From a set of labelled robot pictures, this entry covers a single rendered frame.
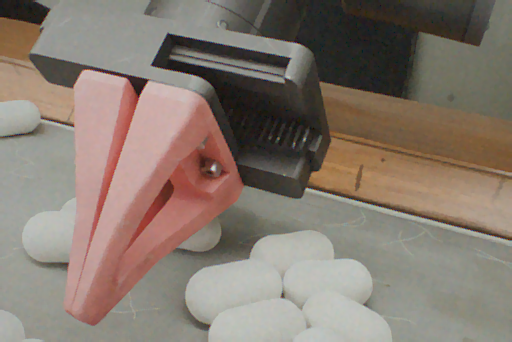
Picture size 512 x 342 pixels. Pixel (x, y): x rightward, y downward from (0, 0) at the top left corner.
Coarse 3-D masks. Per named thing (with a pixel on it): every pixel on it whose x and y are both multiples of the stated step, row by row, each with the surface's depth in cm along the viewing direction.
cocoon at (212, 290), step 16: (208, 272) 25; (224, 272) 25; (240, 272) 25; (256, 272) 25; (272, 272) 26; (192, 288) 25; (208, 288) 24; (224, 288) 25; (240, 288) 25; (256, 288) 25; (272, 288) 25; (192, 304) 25; (208, 304) 24; (224, 304) 24; (240, 304) 25; (208, 320) 25
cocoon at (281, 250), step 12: (264, 240) 28; (276, 240) 28; (288, 240) 28; (300, 240) 28; (312, 240) 28; (324, 240) 28; (252, 252) 28; (264, 252) 27; (276, 252) 27; (288, 252) 27; (300, 252) 27; (312, 252) 28; (324, 252) 28; (276, 264) 27; (288, 264) 27
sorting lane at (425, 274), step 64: (64, 128) 41; (0, 192) 34; (64, 192) 34; (256, 192) 36; (320, 192) 36; (0, 256) 28; (192, 256) 30; (384, 256) 31; (448, 256) 32; (64, 320) 25; (128, 320) 25; (192, 320) 26; (448, 320) 27
